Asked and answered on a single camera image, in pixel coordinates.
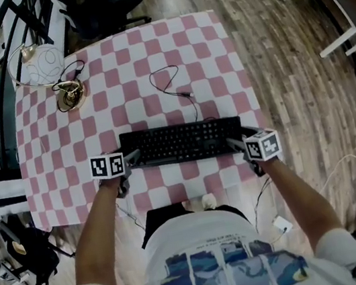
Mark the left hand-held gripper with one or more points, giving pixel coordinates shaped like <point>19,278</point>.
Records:
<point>107,166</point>

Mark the pink white checkered tablecloth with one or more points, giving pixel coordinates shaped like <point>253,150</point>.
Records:
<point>139,77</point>

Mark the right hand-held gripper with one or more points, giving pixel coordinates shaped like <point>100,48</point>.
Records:
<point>263,145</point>

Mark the black keyboard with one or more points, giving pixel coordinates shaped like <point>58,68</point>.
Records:
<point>181,141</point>

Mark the black office chair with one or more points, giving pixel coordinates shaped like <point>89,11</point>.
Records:
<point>99,5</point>

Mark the white printed t-shirt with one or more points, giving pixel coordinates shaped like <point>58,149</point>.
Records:
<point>214,268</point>

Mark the black shorts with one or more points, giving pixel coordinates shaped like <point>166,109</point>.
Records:
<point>164,217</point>

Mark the black swivel chair with bag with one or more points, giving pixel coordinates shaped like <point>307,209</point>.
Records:
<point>34,256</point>

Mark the gold desk lamp white shade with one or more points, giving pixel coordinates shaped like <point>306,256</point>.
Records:
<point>49,69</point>

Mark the white power adapter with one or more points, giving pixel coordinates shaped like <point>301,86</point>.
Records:
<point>282,224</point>

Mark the person's right forearm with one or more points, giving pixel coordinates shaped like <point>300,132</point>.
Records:
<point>302,201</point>

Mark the person's foot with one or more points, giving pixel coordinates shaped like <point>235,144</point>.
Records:
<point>208,201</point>

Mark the person's left forearm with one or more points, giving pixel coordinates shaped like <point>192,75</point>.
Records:
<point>95,235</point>

